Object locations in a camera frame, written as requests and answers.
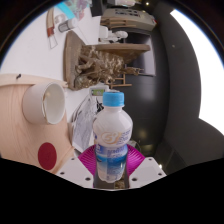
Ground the black wall screen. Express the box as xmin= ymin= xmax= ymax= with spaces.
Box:
xmin=126 ymin=31 xmax=157 ymax=77

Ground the wooden handled palette knife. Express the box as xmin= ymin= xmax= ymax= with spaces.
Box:
xmin=45 ymin=7 xmax=59 ymax=49

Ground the white cup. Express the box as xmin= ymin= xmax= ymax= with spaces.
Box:
xmin=21 ymin=81 xmax=67 ymax=126

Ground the brown sculpture on wooden base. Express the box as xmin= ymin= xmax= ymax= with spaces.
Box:
xmin=63 ymin=30 xmax=152 ymax=92

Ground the flat round red coaster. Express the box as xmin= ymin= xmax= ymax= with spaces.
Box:
xmin=37 ymin=142 xmax=58 ymax=171

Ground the white plaster bust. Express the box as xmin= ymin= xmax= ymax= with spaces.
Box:
xmin=113 ymin=30 xmax=129 ymax=40

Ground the small paint jar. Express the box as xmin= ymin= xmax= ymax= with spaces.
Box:
xmin=58 ymin=18 xmax=78 ymax=33

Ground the newspaper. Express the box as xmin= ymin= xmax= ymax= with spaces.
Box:
xmin=68 ymin=94 xmax=104 ymax=154

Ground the tan wooden table mat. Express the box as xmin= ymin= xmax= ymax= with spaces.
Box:
xmin=0 ymin=73 xmax=76 ymax=174

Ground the white chair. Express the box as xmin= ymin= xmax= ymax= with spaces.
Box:
xmin=98 ymin=25 xmax=111 ymax=44

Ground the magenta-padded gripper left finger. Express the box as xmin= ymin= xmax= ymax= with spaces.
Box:
xmin=55 ymin=145 xmax=98 ymax=189

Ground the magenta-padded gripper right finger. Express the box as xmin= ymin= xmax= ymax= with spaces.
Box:
xmin=125 ymin=145 xmax=167 ymax=190

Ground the small white lid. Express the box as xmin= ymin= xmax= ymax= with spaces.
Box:
xmin=54 ymin=13 xmax=66 ymax=24

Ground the long ceiling light panel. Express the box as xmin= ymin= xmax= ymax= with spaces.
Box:
xmin=169 ymin=9 xmax=224 ymax=136

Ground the white drink bottle blue cap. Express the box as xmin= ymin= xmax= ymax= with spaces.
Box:
xmin=92 ymin=91 xmax=134 ymax=184

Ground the pale cabinet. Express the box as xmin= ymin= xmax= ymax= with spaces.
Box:
xmin=100 ymin=7 xmax=158 ymax=32

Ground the clear spray bottle green label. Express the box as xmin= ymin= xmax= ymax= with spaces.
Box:
xmin=89 ymin=84 xmax=111 ymax=98

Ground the wooden easel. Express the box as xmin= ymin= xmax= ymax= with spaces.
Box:
xmin=104 ymin=66 xmax=145 ymax=89

